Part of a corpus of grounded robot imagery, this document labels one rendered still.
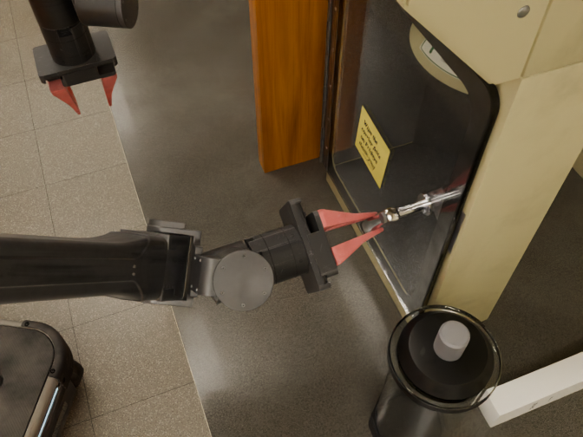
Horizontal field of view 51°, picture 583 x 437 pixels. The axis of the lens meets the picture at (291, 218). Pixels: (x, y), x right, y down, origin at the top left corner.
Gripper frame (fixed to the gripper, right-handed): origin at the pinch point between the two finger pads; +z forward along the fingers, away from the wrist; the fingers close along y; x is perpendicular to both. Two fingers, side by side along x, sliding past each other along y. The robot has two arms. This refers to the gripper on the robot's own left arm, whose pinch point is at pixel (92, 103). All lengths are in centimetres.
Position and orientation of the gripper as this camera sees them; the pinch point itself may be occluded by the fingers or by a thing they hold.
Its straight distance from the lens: 95.2
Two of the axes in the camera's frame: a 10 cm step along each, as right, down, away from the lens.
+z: 0.2, 6.0, 8.0
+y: 9.3, -3.0, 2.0
